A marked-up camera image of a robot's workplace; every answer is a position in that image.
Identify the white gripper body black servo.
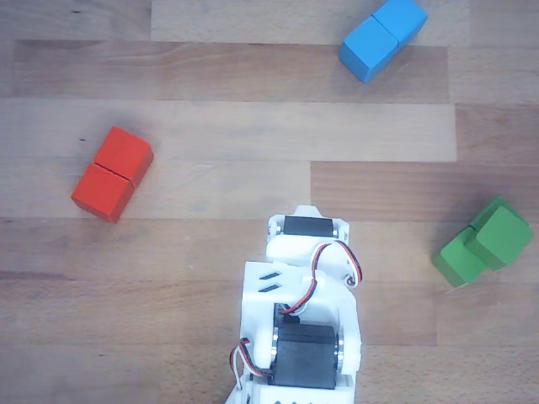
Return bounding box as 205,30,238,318
265,205,357,275

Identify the small green cube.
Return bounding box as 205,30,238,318
474,205,535,271

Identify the white robot arm with base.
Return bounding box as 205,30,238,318
225,252,364,404

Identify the long green block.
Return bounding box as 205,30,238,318
430,195,520,290

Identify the long red block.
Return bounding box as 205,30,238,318
70,125,155,224

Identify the long blue block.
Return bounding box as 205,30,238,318
339,0,430,84

